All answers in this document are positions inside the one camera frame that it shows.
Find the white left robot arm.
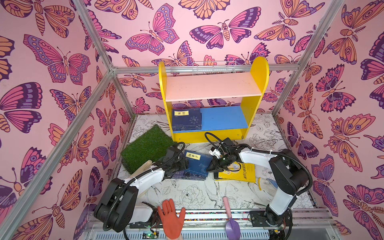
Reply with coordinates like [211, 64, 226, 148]
[94, 142, 189, 233]

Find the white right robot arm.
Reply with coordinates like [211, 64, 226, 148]
[207, 138, 313, 217]

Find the dark purple portrait book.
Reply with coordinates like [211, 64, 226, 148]
[171, 172, 207, 181]

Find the yellow cartoon boy book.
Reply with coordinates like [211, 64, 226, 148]
[214, 163, 256, 183]

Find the green artificial grass mat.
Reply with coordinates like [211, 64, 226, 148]
[121, 125, 176, 174]

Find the yellow pink blue bookshelf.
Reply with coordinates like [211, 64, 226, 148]
[159, 57, 270, 144]

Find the red rubber glove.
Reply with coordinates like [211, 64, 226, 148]
[158, 199, 186, 240]

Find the purple pink garden trowel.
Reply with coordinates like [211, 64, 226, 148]
[223, 197, 241, 240]

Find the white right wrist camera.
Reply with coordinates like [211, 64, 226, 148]
[209, 147, 223, 159]

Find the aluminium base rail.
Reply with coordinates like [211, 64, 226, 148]
[81, 209, 342, 240]

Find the aluminium frame post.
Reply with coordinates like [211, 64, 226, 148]
[272, 0, 345, 117]

